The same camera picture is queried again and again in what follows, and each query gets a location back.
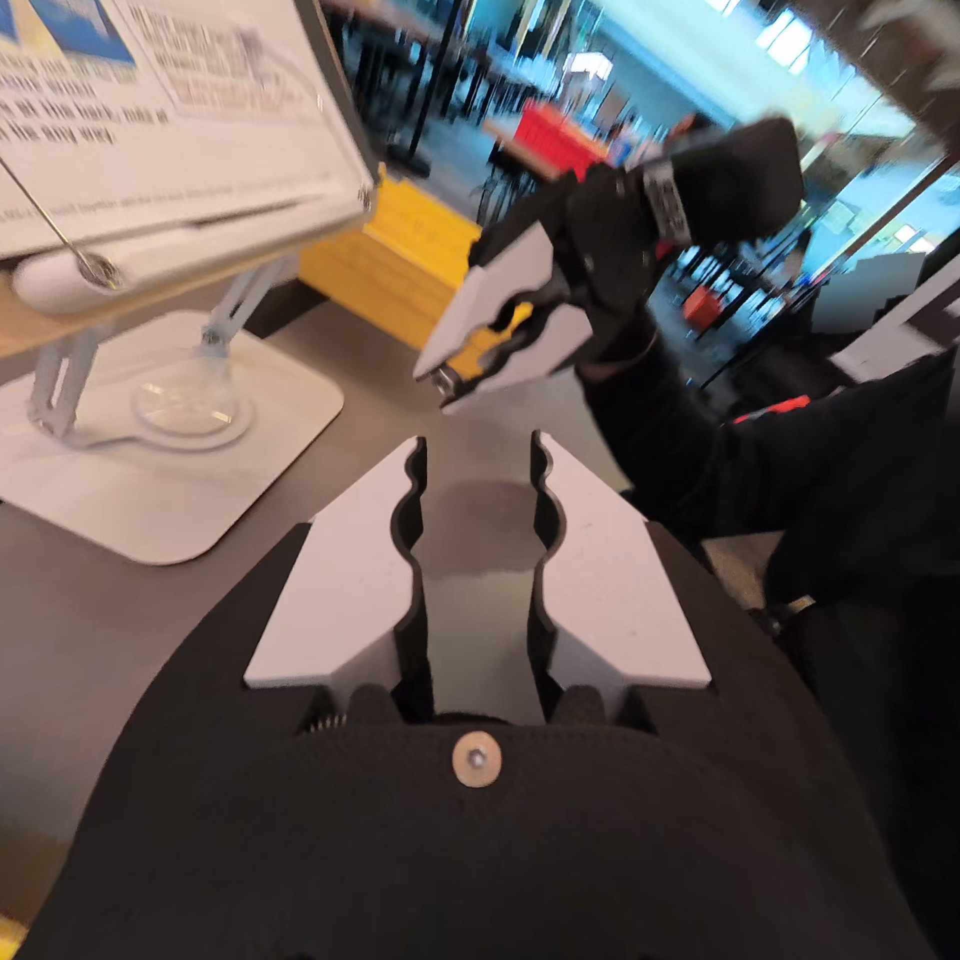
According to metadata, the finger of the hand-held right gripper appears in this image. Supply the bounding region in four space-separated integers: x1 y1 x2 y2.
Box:
412 222 560 387
441 302 597 414

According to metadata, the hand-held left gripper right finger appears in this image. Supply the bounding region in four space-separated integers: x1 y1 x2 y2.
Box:
527 429 714 721

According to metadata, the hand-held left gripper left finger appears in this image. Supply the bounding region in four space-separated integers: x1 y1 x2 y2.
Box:
242 436 436 717

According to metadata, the yellow box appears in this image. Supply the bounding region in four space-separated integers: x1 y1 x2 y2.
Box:
298 168 492 380

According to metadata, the red crate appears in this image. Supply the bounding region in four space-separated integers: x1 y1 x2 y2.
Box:
516 103 603 180

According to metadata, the white tablet stand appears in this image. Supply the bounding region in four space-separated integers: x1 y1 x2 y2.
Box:
0 247 346 565

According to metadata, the person's black clothing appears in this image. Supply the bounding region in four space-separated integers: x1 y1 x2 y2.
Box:
765 570 960 960

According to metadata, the printed instruction board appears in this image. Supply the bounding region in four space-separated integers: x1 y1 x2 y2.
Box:
0 0 380 262

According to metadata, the thin metal rod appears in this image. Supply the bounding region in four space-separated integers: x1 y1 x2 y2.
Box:
0 159 125 290

